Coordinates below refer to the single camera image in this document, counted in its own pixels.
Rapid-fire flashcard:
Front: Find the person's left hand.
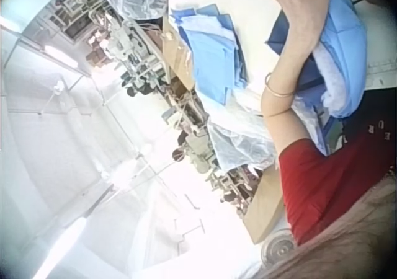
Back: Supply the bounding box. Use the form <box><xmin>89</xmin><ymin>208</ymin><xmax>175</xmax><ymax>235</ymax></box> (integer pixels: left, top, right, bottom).
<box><xmin>271</xmin><ymin>0</ymin><xmax>331</xmax><ymax>61</ymax></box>

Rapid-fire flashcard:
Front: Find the light blue fleece-lined garment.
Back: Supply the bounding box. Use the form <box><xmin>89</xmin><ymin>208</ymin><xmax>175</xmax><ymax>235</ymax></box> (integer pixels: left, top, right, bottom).
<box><xmin>310</xmin><ymin>0</ymin><xmax>369</xmax><ymax>119</ymax></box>

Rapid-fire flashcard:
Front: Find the dark blue fabric piece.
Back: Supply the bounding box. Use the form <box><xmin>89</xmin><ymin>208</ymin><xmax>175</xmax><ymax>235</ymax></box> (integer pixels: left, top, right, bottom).
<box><xmin>265</xmin><ymin>11</ymin><xmax>326</xmax><ymax>88</ymax></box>

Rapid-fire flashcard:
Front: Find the thin gold bangle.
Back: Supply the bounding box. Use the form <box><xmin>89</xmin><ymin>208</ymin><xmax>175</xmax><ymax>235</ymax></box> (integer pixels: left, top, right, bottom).
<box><xmin>263</xmin><ymin>109</ymin><xmax>293</xmax><ymax>119</ymax></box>

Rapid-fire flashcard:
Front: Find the stack of blue fabric pieces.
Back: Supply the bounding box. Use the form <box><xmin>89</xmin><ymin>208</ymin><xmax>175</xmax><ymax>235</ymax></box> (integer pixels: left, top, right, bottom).
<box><xmin>169</xmin><ymin>4</ymin><xmax>249</xmax><ymax>107</ymax></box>

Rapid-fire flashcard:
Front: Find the brown cardboard box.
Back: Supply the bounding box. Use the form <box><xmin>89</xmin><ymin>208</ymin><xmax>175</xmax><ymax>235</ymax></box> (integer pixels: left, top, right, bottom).
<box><xmin>160</xmin><ymin>17</ymin><xmax>197</xmax><ymax>91</ymax></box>
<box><xmin>243</xmin><ymin>166</ymin><xmax>287</xmax><ymax>246</ymax></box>

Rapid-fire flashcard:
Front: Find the row of sewing machines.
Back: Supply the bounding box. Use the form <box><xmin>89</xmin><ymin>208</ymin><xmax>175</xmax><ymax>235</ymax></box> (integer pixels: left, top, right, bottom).
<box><xmin>86</xmin><ymin>0</ymin><xmax>263</xmax><ymax>219</ymax></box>

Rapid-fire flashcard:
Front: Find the metal handwheel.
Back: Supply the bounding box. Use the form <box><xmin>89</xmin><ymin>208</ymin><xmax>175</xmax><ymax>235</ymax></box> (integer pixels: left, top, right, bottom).
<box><xmin>260</xmin><ymin>229</ymin><xmax>299</xmax><ymax>268</ymax></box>

